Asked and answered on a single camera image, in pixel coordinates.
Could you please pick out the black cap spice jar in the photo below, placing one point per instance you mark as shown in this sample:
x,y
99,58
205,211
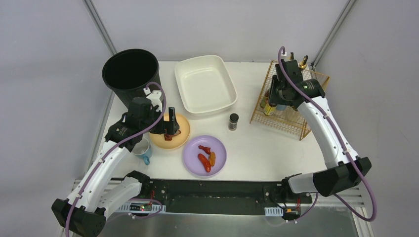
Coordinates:
x,y
233,119

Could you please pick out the orange fried nugget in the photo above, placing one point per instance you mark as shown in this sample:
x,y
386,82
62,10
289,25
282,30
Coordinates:
x,y
212,158

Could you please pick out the purple plate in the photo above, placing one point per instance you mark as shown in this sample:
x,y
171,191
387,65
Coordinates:
x,y
191,152

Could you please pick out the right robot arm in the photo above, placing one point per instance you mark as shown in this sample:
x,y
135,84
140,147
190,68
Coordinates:
x,y
344,166

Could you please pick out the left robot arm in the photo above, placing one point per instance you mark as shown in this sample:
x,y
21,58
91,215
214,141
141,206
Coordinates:
x,y
86,209

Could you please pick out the small red meat piece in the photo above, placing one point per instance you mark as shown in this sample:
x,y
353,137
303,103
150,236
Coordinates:
x,y
207,150

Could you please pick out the silver lid salt shaker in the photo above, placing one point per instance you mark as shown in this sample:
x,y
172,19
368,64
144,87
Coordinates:
x,y
281,107

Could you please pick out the white rectangular tub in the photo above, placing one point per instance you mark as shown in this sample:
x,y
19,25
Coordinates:
x,y
205,85

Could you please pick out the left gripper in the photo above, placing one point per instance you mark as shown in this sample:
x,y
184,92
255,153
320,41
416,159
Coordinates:
x,y
165,128

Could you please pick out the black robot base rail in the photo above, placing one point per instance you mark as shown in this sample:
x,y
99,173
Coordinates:
x,y
228,197

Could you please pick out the blue mug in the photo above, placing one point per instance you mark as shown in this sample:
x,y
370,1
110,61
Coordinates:
x,y
143,151

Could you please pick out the glass bottle with brown sauce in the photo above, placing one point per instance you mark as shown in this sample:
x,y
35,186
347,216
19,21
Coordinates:
x,y
303,64

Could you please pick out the brown roasted meat piece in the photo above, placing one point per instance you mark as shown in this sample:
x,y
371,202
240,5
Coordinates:
x,y
169,137

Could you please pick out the yellow cap sauce bottle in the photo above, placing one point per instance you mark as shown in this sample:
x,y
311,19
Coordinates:
x,y
264,100

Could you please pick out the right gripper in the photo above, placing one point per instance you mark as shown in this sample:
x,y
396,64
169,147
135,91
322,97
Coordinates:
x,y
291,65

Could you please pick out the gold wire basket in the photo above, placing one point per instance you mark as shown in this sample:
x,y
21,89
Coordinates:
x,y
284,121

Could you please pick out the red sausage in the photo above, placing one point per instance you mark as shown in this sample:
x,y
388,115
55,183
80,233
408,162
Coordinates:
x,y
205,162

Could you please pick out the yellow label sauce bottle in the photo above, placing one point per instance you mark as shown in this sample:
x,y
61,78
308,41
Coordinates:
x,y
269,108

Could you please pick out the black plastic bin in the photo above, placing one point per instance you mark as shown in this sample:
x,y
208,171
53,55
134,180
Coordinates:
x,y
128,72

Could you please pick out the yellow plate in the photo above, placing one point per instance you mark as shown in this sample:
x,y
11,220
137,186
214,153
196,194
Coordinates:
x,y
178,140

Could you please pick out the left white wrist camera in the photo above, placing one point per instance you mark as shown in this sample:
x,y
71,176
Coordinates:
x,y
156,98

